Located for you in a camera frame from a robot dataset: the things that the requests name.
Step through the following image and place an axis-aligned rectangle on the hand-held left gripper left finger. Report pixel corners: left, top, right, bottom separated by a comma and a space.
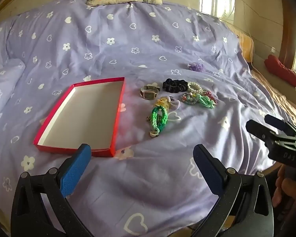
10, 143, 94, 237

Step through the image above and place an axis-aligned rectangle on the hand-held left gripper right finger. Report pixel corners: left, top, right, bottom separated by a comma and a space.
190, 144, 274, 237

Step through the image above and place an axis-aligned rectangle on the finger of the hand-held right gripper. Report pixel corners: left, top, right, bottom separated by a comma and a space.
264, 115, 296, 136
246, 120, 277, 142

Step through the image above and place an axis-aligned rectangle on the red cardboard box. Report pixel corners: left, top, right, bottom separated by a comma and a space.
33, 77, 126, 158

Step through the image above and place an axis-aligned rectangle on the pink hair clip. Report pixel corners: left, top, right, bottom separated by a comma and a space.
203, 90, 219, 103

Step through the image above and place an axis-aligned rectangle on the light green hair tie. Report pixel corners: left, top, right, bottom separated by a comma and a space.
197, 95, 216, 109

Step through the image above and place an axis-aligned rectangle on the colourful beaded bracelet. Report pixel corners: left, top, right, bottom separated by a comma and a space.
181, 92, 200, 105

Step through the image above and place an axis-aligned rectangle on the purple bow hair tie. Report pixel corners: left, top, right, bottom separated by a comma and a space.
166, 96, 180, 109

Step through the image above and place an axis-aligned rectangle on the black scrunchie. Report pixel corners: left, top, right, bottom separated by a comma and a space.
162, 78, 189, 92

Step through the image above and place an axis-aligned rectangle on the gold square wristwatch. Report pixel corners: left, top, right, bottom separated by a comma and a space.
140, 84, 161, 100

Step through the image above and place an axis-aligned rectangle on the person's right hand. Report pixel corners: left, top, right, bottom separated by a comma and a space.
271, 165, 296, 208

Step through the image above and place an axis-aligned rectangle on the orange bed sheet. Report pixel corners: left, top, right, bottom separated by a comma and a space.
233, 27, 296, 126

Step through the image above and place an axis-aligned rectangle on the red cushion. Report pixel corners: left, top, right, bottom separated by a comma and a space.
264, 54, 296, 88

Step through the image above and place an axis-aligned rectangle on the purple scrunchie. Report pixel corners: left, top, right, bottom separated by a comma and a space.
187, 62, 206, 72

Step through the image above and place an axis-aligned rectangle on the white pearl bracelet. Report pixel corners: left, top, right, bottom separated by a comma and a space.
187, 81, 203, 93

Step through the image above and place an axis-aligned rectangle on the green braided bracelet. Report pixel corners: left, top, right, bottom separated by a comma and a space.
150, 106, 169, 132

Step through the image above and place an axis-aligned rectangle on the silver chain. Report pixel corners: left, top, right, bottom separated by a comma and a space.
145, 115, 163, 129

